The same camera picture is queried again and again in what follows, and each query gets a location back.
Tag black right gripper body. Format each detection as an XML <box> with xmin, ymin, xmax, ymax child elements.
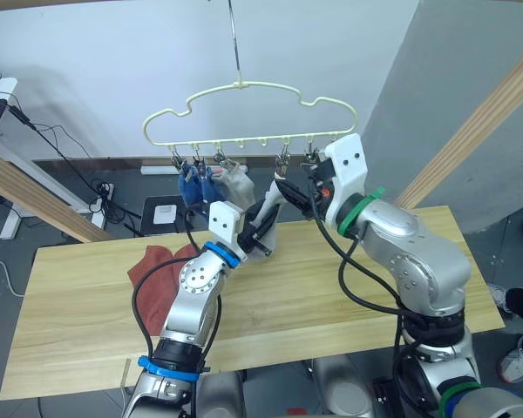
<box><xmin>303</xmin><ymin>155</ymin><xmax>335</xmax><ymax>221</ymax></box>

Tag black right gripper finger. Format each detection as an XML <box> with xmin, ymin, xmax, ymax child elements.
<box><xmin>288</xmin><ymin>194</ymin><xmax>316</xmax><ymax>218</ymax></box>
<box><xmin>275</xmin><ymin>179</ymin><xmax>311</xmax><ymax>206</ymax></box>

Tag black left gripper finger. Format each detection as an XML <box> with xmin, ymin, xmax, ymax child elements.
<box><xmin>254</xmin><ymin>201</ymin><xmax>282</xmax><ymax>239</ymax></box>
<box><xmin>250</xmin><ymin>233</ymin><xmax>273</xmax><ymax>258</ymax></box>

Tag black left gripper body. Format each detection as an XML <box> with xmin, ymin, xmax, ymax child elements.
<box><xmin>237</xmin><ymin>207</ymin><xmax>263</xmax><ymax>254</ymax></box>

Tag light grey sock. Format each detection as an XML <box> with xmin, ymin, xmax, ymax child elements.
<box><xmin>212</xmin><ymin>161</ymin><xmax>256</xmax><ymax>209</ymax></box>
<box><xmin>242</xmin><ymin>172</ymin><xmax>289</xmax><ymax>264</ymax></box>

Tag cream plastic clip hanger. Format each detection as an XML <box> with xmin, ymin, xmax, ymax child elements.
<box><xmin>142</xmin><ymin>79</ymin><xmax>359</xmax><ymax>152</ymax></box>

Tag metal hanger hook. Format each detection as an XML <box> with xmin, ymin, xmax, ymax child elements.
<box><xmin>226</xmin><ymin>0</ymin><xmax>244</xmax><ymax>84</ymax></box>

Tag blue wrist band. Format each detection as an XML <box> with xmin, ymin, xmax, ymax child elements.
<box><xmin>203</xmin><ymin>240</ymin><xmax>241</xmax><ymax>270</ymax></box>

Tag green wrist band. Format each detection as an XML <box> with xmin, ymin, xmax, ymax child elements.
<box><xmin>336</xmin><ymin>185</ymin><xmax>387</xmax><ymax>237</ymax></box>

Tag blue sock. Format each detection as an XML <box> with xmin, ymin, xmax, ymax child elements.
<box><xmin>199</xmin><ymin>168</ymin><xmax>221</xmax><ymax>205</ymax></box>
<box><xmin>176</xmin><ymin>166</ymin><xmax>202</xmax><ymax>206</ymax></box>

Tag red sock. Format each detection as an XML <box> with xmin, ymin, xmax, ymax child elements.
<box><xmin>173</xmin><ymin>242</ymin><xmax>202</xmax><ymax>264</ymax></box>
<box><xmin>126</xmin><ymin>245</ymin><xmax>188</xmax><ymax>337</ymax></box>

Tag white square device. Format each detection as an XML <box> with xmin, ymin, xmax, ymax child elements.
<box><xmin>153</xmin><ymin>204</ymin><xmax>178</xmax><ymax>226</ymax></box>

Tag black stool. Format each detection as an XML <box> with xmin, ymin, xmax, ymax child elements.
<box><xmin>140</xmin><ymin>195</ymin><xmax>210</xmax><ymax>239</ymax></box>

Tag long white power strip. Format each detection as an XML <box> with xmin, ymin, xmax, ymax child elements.
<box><xmin>140</xmin><ymin>164</ymin><xmax>183</xmax><ymax>177</ymax></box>

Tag dark rounded silver shape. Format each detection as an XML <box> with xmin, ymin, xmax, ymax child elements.
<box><xmin>197</xmin><ymin>371</ymin><xmax>248</xmax><ymax>418</ymax></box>
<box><xmin>312</xmin><ymin>354</ymin><xmax>375</xmax><ymax>418</ymax></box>

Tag white sneaker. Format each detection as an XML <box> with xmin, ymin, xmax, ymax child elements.
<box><xmin>498</xmin><ymin>345</ymin><xmax>523</xmax><ymax>385</ymax></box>
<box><xmin>489</xmin><ymin>283</ymin><xmax>514</xmax><ymax>314</ymax></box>

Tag white desk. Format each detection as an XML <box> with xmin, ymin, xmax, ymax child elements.
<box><xmin>0</xmin><ymin>77</ymin><xmax>106</xmax><ymax>241</ymax></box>

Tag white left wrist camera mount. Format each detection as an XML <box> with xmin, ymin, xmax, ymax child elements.
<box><xmin>207</xmin><ymin>200</ymin><xmax>247</xmax><ymax>246</ymax></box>

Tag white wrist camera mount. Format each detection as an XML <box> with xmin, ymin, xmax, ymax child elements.
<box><xmin>207</xmin><ymin>200</ymin><xmax>247</xmax><ymax>246</ymax></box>
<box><xmin>323</xmin><ymin>133</ymin><xmax>370</xmax><ymax>229</ymax></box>

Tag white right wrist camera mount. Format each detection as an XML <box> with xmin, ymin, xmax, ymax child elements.
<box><xmin>323</xmin><ymin>133</ymin><xmax>370</xmax><ymax>229</ymax></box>

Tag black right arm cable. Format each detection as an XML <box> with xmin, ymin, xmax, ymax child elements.
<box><xmin>307</xmin><ymin>180</ymin><xmax>424</xmax><ymax>418</ymax></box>

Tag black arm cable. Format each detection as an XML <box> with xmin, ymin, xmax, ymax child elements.
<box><xmin>307</xmin><ymin>180</ymin><xmax>424</xmax><ymax>418</ymax></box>
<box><xmin>131</xmin><ymin>207</ymin><xmax>224</xmax><ymax>362</ymax></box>

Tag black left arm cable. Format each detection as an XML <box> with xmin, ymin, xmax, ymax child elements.
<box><xmin>131</xmin><ymin>207</ymin><xmax>224</xmax><ymax>362</ymax></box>

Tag wooden frame beam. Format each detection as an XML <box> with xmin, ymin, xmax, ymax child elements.
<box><xmin>393</xmin><ymin>36</ymin><xmax>523</xmax><ymax>211</ymax></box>
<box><xmin>0</xmin><ymin>144</ymin><xmax>115</xmax><ymax>244</ymax></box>

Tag black floor cables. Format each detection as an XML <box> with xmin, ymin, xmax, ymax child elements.
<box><xmin>0</xmin><ymin>71</ymin><xmax>143</xmax><ymax>239</ymax></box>

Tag white floor cable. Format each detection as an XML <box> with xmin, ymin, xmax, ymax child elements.
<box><xmin>0</xmin><ymin>260</ymin><xmax>26</xmax><ymax>298</ymax></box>

